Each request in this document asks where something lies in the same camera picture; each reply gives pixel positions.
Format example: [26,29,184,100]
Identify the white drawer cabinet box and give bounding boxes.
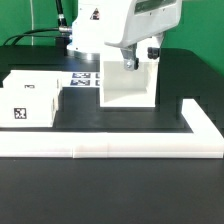
[99,33,164,109]

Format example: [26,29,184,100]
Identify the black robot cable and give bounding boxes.
[2,0,73,47]

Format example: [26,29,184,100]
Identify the white front drawer tray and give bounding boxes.
[0,88,58,128]

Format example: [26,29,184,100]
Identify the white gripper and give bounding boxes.
[104,0,182,71]

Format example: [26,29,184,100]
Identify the white L-shaped border wall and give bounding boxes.
[0,99,224,158]

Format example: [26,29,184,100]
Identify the white fiducial marker sheet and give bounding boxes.
[62,72,100,88]

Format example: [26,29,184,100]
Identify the thin white cable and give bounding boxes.
[30,0,35,47]

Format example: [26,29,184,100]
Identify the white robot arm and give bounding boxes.
[67,0,183,71]

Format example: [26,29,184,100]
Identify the white drawer tray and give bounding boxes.
[3,70,62,109]
[0,88,58,128]

